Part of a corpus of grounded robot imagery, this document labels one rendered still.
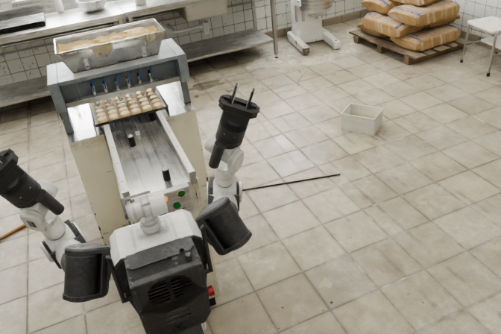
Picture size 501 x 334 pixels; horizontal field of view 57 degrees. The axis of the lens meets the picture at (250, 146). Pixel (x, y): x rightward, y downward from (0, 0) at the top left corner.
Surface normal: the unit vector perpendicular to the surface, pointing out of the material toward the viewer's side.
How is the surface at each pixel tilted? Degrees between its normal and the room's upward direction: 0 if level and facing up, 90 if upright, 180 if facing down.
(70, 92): 90
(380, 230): 0
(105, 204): 90
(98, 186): 90
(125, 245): 0
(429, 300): 0
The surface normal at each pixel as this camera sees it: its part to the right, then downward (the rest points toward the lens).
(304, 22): 0.24, 0.48
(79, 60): 0.38, 0.76
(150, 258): -0.10, -0.85
